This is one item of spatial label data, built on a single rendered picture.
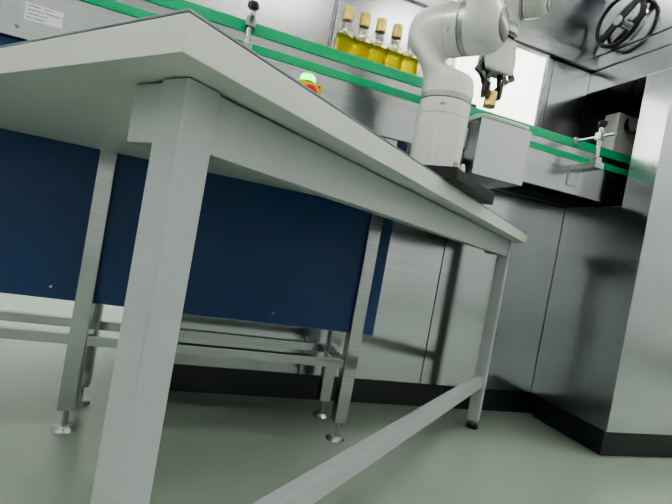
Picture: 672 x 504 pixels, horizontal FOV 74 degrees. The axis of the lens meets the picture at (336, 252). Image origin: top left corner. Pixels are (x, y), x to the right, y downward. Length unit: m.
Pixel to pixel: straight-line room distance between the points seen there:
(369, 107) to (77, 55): 0.97
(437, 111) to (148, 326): 0.82
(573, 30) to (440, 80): 1.27
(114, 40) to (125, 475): 0.40
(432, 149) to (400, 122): 0.36
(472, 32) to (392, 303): 1.00
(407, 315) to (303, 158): 1.26
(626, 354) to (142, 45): 1.79
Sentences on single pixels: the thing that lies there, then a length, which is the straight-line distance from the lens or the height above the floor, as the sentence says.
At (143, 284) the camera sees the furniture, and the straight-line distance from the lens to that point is 0.46.
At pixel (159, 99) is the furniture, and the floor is 0.70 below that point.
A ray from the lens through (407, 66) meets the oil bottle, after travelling 1.61.
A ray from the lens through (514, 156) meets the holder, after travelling 1.38.
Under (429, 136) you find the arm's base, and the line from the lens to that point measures 1.07.
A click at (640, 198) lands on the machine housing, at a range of 1.96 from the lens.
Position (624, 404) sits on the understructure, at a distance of 1.99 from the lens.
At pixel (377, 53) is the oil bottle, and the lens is 1.58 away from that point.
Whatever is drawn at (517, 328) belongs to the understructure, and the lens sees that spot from 2.08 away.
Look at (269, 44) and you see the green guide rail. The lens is 1.36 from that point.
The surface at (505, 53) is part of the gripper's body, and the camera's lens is 1.48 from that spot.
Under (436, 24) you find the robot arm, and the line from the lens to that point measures 1.18.
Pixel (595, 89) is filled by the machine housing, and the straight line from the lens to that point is 2.29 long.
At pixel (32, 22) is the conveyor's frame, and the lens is 1.36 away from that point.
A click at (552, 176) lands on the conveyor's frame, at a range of 1.85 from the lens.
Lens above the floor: 0.59
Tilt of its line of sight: 1 degrees down
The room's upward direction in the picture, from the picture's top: 10 degrees clockwise
